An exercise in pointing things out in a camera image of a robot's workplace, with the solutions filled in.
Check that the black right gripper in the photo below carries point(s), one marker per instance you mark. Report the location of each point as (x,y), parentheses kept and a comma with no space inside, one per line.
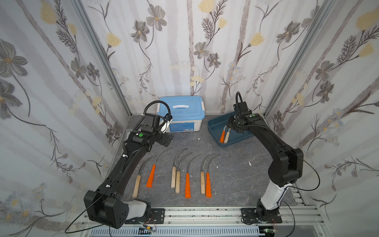
(232,124)

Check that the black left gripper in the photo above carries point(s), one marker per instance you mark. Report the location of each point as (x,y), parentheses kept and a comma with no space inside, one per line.
(165,139)

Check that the wooden handle sickle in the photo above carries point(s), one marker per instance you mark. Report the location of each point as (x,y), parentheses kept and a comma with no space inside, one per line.
(202,173)
(226,138)
(139,175)
(173,176)
(178,172)

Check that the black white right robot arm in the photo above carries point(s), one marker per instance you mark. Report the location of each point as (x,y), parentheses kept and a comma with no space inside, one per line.
(285,169)

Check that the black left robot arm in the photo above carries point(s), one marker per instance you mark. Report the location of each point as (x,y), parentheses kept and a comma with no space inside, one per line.
(104,205)

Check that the teal plastic storage tray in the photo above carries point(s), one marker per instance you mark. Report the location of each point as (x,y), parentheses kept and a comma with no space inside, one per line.
(216,130)

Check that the white box with blue lid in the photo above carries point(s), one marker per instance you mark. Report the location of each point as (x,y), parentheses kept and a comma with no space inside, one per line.
(188,113)

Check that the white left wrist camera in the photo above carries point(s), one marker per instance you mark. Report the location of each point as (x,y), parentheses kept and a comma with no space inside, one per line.
(166,122)

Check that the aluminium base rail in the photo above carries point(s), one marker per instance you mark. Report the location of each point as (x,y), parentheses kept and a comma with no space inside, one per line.
(225,221)

